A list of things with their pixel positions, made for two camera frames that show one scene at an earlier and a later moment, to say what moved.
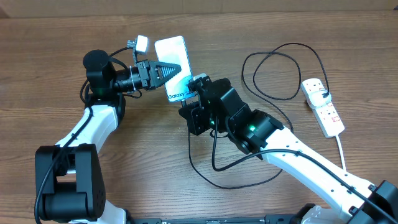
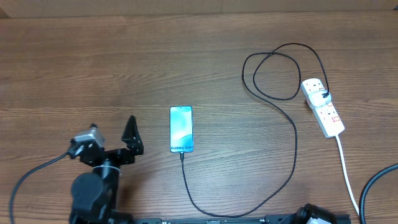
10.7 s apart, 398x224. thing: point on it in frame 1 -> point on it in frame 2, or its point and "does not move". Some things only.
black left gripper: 145,66 -> 133,144
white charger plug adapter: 319,98 does not move
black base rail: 275,218 does not move
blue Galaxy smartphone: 173,50 -> 181,129
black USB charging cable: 213,185 -> 265,53
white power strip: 328,115 does not move
